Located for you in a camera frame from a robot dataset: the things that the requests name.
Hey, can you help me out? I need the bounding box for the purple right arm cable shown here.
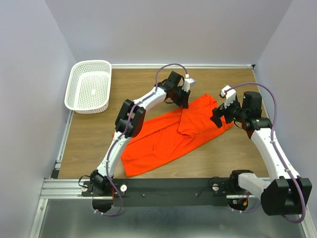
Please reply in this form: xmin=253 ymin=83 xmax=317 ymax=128
xmin=226 ymin=83 xmax=305 ymax=224

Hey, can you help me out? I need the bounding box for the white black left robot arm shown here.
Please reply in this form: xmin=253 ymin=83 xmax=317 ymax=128
xmin=90 ymin=71 xmax=196 ymax=196

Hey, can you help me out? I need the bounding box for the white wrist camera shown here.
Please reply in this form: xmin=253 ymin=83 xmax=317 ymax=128
xmin=219 ymin=85 xmax=236 ymax=109
xmin=182 ymin=74 xmax=196 ymax=92

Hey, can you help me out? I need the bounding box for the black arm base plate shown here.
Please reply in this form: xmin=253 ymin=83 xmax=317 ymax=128
xmin=81 ymin=177 xmax=258 ymax=208

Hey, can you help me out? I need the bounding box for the white perforated plastic basket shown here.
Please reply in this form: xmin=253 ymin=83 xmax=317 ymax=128
xmin=64 ymin=60 xmax=112 ymax=114

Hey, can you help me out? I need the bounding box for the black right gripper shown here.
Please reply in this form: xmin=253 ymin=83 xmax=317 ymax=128
xmin=210 ymin=96 xmax=247 ymax=128

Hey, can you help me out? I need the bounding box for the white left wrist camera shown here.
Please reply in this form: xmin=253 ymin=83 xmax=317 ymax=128
xmin=182 ymin=74 xmax=196 ymax=92

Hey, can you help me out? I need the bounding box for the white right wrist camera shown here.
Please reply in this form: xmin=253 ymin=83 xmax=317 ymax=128
xmin=219 ymin=85 xmax=236 ymax=109

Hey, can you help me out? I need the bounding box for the orange t shirt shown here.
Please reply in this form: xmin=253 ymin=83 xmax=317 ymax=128
xmin=121 ymin=94 xmax=233 ymax=177

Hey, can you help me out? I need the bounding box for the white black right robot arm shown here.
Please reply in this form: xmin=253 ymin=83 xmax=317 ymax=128
xmin=211 ymin=86 xmax=312 ymax=217

